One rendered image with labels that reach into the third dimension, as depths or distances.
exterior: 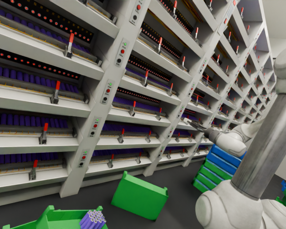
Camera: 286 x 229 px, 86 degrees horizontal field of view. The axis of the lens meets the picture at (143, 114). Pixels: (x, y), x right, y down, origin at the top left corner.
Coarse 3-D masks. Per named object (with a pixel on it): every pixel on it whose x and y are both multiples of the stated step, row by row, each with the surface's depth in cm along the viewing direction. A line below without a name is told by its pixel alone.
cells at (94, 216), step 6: (90, 210) 75; (84, 216) 72; (90, 216) 71; (96, 216) 74; (102, 216) 77; (84, 222) 71; (90, 222) 70; (96, 222) 71; (102, 222) 75; (84, 228) 70; (90, 228) 70; (96, 228) 73
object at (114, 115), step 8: (128, 96) 107; (112, 112) 84; (120, 112) 89; (144, 112) 109; (168, 112) 126; (112, 120) 86; (120, 120) 89; (128, 120) 93; (136, 120) 97; (144, 120) 102; (152, 120) 107; (160, 120) 115; (168, 120) 125
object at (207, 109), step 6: (192, 96) 158; (198, 96) 169; (204, 96) 176; (192, 102) 141; (198, 102) 152; (204, 102) 178; (192, 108) 137; (198, 108) 143; (204, 108) 159; (210, 108) 171; (210, 114) 169
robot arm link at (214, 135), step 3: (216, 129) 103; (213, 132) 101; (216, 132) 101; (219, 132) 100; (210, 135) 102; (213, 135) 100; (216, 135) 99; (219, 135) 98; (210, 138) 102; (213, 138) 100; (216, 138) 99; (213, 141) 101
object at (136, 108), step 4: (112, 104) 88; (116, 104) 89; (120, 104) 91; (124, 104) 95; (120, 108) 91; (124, 108) 95; (128, 108) 97; (132, 108) 99; (136, 108) 101; (140, 108) 104; (148, 112) 111; (152, 112) 113; (156, 112) 116
